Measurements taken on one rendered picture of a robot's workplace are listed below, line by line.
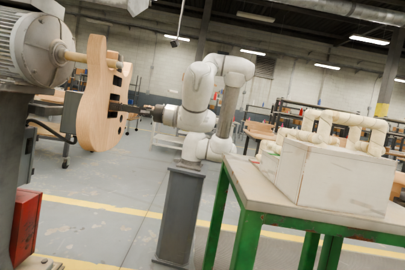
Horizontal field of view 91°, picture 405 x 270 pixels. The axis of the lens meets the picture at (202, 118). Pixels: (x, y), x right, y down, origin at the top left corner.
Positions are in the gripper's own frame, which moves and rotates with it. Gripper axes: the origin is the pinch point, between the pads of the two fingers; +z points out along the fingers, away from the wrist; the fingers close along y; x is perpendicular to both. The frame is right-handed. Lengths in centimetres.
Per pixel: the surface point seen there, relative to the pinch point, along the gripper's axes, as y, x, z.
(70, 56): -10.7, 15.1, 13.5
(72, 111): 10.9, -6.0, 23.2
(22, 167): 8, -34, 39
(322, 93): 1056, 252, -743
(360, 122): -27, 8, -79
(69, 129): 11.2, -14.1, 23.3
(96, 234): 78, -106, 30
